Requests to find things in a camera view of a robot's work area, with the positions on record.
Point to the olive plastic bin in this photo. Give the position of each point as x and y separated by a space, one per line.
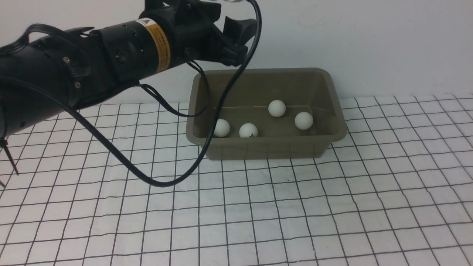
302 90

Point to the white black-grid tablecloth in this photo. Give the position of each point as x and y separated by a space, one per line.
396 191

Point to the white printed ping-pong ball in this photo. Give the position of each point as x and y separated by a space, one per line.
248 130

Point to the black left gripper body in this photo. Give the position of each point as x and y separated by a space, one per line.
190 28

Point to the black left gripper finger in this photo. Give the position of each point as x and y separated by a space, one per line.
239 31

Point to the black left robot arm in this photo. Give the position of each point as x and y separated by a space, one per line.
83 67

